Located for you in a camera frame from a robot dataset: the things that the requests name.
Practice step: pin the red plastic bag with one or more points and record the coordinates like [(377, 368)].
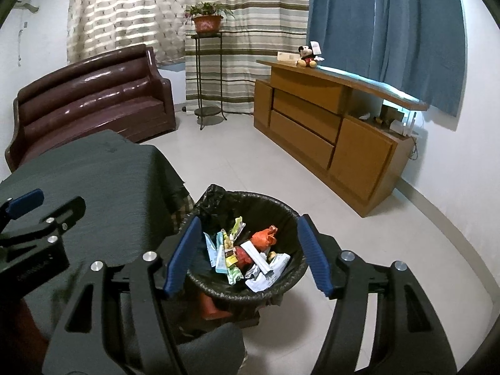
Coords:
[(263, 238)]

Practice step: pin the plaid cloth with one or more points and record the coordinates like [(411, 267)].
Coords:
[(183, 209)]

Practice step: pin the brown leather sofa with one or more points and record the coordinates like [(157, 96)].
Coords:
[(90, 97)]

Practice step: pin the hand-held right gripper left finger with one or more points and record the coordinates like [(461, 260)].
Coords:
[(181, 258)]

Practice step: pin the white air conditioner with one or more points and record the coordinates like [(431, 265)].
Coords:
[(25, 4)]

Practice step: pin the potted plant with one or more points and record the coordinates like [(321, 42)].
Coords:
[(208, 23)]

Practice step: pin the striped curtain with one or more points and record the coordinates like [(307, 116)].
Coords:
[(258, 27)]

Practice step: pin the cream patterned curtain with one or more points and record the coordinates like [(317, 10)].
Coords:
[(125, 7)]

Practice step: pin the black metal plant stand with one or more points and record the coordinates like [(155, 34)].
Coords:
[(209, 112)]

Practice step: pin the white grey wrapper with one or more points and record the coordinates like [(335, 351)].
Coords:
[(258, 281)]

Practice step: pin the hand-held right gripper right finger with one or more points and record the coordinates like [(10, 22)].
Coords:
[(314, 258)]

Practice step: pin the white toothpaste tube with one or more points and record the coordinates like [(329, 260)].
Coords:
[(256, 254)]

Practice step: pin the blue curtain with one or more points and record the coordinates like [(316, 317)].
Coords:
[(390, 27)]

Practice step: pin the small beige box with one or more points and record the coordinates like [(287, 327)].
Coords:
[(288, 57)]

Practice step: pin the white packet with green print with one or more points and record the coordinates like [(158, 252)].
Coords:
[(218, 254)]

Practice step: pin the white router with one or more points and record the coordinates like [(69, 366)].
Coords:
[(406, 125)]

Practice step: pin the thin white green wrapper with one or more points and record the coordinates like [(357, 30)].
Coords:
[(237, 228)]

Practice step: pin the dark grey tablecloth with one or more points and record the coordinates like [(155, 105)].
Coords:
[(117, 187)]

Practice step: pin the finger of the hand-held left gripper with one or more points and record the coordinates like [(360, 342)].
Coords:
[(66, 211), (27, 201)]

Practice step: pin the bin with black liner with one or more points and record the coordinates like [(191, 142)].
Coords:
[(281, 218)]

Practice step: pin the dark picture frame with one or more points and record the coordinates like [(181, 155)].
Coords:
[(390, 112)]

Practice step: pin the plush mouse toy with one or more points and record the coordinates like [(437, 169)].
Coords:
[(308, 58)]

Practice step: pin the wooden cabinet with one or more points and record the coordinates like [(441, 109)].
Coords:
[(304, 129)]

